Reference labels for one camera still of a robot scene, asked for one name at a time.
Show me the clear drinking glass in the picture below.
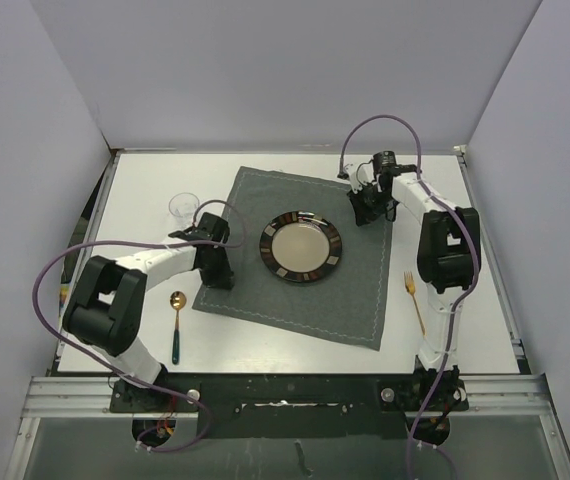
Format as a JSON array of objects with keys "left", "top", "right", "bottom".
[{"left": 168, "top": 192, "right": 200, "bottom": 228}]

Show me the gold spoon green handle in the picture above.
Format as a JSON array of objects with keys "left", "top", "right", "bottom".
[{"left": 170, "top": 291, "right": 187, "bottom": 365}]

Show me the aluminium frame rail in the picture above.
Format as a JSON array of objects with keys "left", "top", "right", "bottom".
[{"left": 21, "top": 375, "right": 552, "bottom": 418}]

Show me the dark rimmed dinner plate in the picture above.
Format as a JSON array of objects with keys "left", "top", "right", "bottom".
[{"left": 259, "top": 210, "right": 343, "bottom": 284}]

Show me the gold fork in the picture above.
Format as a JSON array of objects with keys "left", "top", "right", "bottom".
[{"left": 403, "top": 271, "right": 426, "bottom": 337}]

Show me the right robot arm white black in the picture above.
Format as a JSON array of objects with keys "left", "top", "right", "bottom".
[{"left": 341, "top": 151, "right": 481, "bottom": 370}]

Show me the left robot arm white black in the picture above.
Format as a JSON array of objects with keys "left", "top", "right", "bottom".
[{"left": 62, "top": 213, "right": 234, "bottom": 411}]

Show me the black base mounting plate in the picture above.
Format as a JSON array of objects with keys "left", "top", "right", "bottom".
[{"left": 109, "top": 370, "right": 469, "bottom": 442}]

